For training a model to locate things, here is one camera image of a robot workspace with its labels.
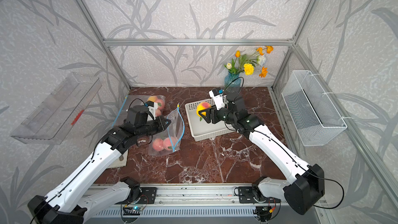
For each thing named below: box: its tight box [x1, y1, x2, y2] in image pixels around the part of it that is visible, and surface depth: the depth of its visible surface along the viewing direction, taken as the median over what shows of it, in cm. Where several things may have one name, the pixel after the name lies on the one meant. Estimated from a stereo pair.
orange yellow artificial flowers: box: [223, 45, 274, 78], surface depth 102 cm
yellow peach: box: [196, 101, 212, 118], surface depth 71 cm
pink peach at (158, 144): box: [152, 137, 164, 152], surface depth 84 cm
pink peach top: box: [162, 136, 179, 151], surface depth 81 cm
